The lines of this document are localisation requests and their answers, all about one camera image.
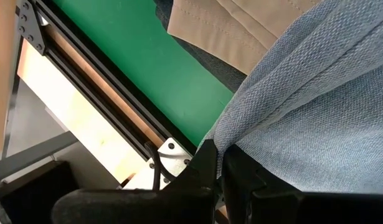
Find grey table leg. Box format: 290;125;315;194
0;130;79;183

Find pale blue denim garment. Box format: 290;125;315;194
199;0;383;195

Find black arm base cable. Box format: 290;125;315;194
143;141;163;191

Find beige garment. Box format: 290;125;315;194
167;0;323;75

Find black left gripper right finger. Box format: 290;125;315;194
222;144;383;224

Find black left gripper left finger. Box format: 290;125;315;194
50;139;217;224

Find dark blue denim jeans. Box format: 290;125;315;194
153;0;248;94

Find green table mat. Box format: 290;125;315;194
52;0;235;147

